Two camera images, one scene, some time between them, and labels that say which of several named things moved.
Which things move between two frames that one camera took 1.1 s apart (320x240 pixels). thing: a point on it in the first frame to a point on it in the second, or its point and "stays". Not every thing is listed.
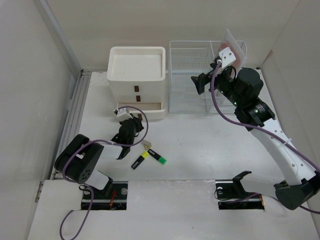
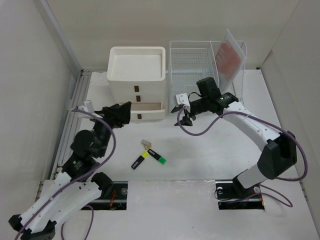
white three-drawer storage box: [137, 75] stays
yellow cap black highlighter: [144, 155] stays
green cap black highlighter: [161, 159] stays
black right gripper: [200, 81] to [185, 121]
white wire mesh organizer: [187, 59] stays
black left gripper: [138, 124] to [123, 113]
